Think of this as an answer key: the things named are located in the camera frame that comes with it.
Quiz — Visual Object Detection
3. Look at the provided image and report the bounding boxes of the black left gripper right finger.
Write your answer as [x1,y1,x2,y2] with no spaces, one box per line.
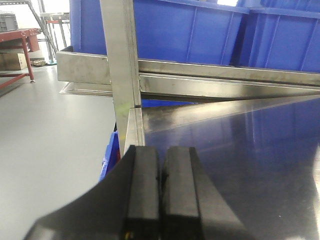
[161,146,254,240]

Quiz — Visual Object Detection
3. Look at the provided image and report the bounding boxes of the blue crate left rear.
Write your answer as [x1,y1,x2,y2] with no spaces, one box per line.
[69,0,249,65]

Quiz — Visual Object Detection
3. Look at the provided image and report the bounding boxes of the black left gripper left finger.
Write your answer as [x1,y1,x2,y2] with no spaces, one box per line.
[25,145,160,240]

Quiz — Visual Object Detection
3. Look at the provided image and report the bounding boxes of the red metal conveyor table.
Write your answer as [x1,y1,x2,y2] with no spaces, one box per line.
[0,27,42,90]

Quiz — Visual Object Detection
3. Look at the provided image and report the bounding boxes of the blue crate right rear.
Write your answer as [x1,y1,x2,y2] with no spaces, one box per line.
[233,0,320,73]

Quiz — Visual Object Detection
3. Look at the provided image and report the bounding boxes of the blue crate below table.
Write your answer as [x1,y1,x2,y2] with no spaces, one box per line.
[99,130,121,181]

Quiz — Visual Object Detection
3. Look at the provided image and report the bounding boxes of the cardboard box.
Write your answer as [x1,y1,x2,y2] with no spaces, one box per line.
[0,52,28,71]

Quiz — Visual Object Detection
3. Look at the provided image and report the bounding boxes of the grey plastic crate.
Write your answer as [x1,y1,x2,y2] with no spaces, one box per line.
[0,10,19,33]

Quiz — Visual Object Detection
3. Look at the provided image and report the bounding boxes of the steel shelf frame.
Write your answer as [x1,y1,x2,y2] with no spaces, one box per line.
[55,0,320,154]

